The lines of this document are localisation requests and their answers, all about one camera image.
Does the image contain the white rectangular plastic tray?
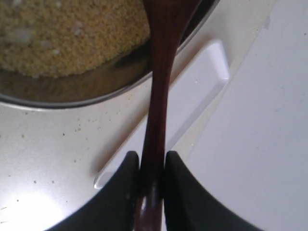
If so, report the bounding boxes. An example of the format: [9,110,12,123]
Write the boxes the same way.
[93,39,230,190]

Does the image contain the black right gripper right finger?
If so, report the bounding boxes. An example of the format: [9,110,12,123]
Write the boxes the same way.
[164,151,259,231]

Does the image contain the yellow millet in bowl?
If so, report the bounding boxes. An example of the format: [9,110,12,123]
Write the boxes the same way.
[0,0,150,77]

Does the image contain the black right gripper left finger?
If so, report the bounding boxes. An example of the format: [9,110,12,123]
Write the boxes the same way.
[49,151,139,231]

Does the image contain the steel bowl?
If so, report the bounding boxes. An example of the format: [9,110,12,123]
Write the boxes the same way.
[0,0,221,109]

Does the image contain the dark red wooden spoon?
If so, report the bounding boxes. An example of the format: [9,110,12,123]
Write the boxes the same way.
[134,0,200,231]

